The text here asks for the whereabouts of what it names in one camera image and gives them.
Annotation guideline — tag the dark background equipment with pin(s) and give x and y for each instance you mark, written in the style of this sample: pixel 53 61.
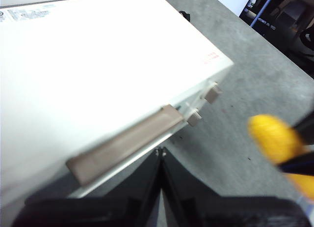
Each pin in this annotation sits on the dark background equipment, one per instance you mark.
pixel 289 28

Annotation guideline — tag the cream oven knob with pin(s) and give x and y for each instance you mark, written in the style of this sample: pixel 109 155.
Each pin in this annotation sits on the cream oven knob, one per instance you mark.
pixel 194 118
pixel 212 94

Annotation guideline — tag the blue slanted pole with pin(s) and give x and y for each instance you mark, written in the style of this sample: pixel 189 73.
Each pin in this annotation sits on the blue slanted pole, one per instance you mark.
pixel 263 9

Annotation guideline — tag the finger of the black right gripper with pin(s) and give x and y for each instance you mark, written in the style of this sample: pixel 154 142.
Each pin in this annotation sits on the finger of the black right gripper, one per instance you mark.
pixel 306 128
pixel 299 164

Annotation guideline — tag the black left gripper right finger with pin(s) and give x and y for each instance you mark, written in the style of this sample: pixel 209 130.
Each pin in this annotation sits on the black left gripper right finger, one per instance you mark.
pixel 220 212

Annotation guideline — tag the yellow corn cob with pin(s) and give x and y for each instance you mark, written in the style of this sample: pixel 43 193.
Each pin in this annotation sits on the yellow corn cob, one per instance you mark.
pixel 269 138

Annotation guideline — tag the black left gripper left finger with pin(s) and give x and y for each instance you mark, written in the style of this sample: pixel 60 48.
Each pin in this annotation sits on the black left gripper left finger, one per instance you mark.
pixel 103 212

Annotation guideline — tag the cream Toshiba toaster oven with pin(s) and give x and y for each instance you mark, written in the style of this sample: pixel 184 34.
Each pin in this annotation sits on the cream Toshiba toaster oven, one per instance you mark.
pixel 98 65

